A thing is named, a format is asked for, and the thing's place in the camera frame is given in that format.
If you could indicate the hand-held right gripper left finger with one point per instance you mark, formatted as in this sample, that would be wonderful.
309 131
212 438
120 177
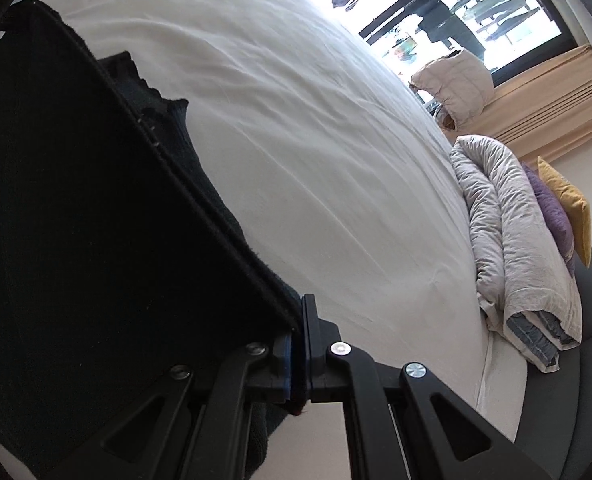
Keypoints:
278 375

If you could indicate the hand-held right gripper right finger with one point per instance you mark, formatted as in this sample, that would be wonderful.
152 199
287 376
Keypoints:
316 360

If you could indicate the dark green sweater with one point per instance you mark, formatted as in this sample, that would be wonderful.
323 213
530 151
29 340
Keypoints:
75 235

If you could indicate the folded grey duvet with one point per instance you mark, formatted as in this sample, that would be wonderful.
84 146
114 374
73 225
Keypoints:
506 240

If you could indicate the round bed with white sheet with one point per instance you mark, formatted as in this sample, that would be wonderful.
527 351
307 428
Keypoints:
301 135

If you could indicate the grey padded headboard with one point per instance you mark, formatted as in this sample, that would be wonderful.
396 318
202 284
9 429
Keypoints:
576 400

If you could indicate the purple pillow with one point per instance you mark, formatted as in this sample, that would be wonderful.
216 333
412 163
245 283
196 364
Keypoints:
551 210

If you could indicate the yellow pillow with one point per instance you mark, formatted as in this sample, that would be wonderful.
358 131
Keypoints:
573 205

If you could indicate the white puffer vest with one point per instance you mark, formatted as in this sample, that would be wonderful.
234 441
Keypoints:
456 85

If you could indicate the beige curtain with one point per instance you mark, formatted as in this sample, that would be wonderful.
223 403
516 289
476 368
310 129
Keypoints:
551 105

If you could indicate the row of hanging dark pants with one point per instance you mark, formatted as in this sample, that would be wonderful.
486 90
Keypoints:
496 5

